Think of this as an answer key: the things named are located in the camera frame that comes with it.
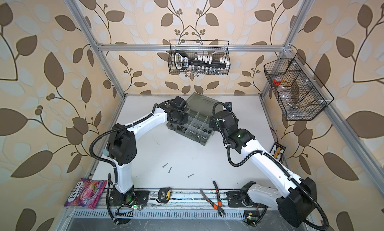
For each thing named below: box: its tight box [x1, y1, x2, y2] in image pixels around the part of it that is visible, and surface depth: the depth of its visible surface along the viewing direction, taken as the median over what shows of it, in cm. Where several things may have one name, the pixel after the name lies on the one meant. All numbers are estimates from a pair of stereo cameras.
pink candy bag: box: [64, 178, 108, 210], surface depth 75 cm
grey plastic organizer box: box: [166, 92, 223, 146], surface depth 101 cm
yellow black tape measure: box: [156, 187, 172, 204], surface depth 75 cm
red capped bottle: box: [272, 76, 282, 86], surface depth 89 cm
